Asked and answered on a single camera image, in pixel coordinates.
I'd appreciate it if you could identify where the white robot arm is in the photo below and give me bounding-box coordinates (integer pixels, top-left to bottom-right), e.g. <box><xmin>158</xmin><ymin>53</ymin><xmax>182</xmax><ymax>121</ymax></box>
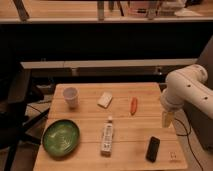
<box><xmin>160</xmin><ymin>64</ymin><xmax>213</xmax><ymax>127</ymax></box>

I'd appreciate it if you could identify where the green ceramic bowl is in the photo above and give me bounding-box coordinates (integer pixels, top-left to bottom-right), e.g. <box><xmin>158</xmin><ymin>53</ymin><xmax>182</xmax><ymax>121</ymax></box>
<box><xmin>42</xmin><ymin>119</ymin><xmax>80</xmax><ymax>157</ymax></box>

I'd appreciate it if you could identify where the black phone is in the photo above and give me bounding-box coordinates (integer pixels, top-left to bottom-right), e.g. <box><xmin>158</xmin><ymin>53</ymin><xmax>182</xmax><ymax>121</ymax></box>
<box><xmin>146</xmin><ymin>137</ymin><xmax>160</xmax><ymax>162</ymax></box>

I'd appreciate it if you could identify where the white plastic bottle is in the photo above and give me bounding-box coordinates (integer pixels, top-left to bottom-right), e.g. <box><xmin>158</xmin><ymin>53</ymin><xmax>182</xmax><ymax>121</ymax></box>
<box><xmin>101</xmin><ymin>116</ymin><xmax>114</xmax><ymax>156</ymax></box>

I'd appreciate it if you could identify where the white sponge block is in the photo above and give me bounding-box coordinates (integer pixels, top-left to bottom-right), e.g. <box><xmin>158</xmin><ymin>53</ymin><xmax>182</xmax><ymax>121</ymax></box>
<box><xmin>97</xmin><ymin>92</ymin><xmax>113</xmax><ymax>108</ymax></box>

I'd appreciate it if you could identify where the white paper cup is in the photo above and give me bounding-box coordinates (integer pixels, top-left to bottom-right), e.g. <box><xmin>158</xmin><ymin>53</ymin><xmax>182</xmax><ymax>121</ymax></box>
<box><xmin>63</xmin><ymin>87</ymin><xmax>78</xmax><ymax>109</ymax></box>

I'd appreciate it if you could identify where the black office chair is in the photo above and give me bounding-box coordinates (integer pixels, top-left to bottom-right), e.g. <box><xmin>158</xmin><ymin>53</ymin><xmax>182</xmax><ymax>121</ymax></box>
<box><xmin>0</xmin><ymin>61</ymin><xmax>49</xmax><ymax>171</ymax></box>

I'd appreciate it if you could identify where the black cable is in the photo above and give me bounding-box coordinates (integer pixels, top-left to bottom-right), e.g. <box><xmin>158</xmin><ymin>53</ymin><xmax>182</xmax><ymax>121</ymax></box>
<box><xmin>174</xmin><ymin>117</ymin><xmax>204</xmax><ymax>171</ymax></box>

